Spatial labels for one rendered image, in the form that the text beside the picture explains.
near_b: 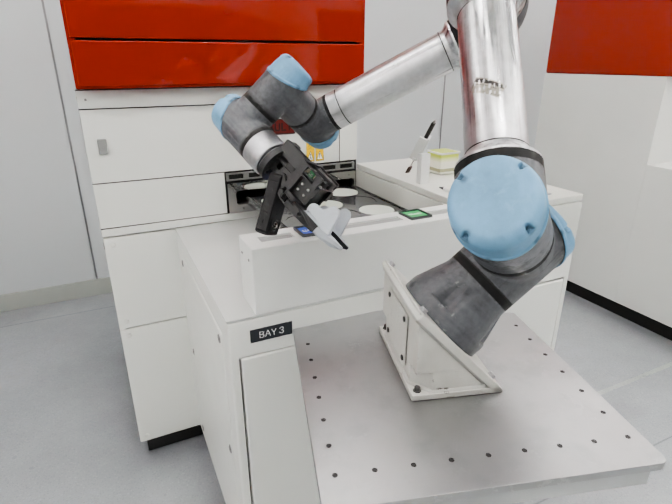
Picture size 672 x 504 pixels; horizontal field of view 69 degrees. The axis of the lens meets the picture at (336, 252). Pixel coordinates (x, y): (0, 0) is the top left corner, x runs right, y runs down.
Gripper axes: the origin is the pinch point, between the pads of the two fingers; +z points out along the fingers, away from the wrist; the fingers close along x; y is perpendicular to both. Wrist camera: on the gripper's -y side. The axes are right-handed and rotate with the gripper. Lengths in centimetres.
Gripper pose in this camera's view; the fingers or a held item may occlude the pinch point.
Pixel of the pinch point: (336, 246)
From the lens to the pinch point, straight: 84.7
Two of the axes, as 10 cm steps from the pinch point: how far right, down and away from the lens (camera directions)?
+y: 6.5, -7.0, -2.8
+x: 3.9, 0.0, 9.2
